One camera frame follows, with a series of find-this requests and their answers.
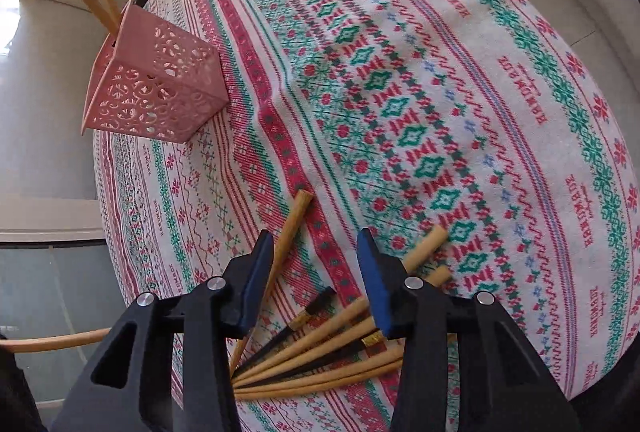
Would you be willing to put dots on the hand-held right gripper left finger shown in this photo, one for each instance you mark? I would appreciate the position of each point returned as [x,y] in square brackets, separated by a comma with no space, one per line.
[261,282]

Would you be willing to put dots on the bunch of mixed chopsticks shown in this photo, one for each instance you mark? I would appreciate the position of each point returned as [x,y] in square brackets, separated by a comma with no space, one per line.
[325,342]

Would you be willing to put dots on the frosted glass door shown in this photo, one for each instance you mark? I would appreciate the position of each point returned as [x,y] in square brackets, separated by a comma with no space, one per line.
[50,287]

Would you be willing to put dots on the patterned red green tablecloth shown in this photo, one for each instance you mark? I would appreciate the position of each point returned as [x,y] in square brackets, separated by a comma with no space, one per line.
[400,86]

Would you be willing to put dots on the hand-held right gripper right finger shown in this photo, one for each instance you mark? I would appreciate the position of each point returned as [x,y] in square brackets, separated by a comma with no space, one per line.
[377,292]

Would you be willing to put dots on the pink perforated utensil holder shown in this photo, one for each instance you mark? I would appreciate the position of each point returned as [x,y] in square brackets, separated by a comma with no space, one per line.
[150,76]

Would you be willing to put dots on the curved wooden bar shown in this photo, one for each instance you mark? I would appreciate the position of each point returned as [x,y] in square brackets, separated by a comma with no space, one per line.
[55,341]

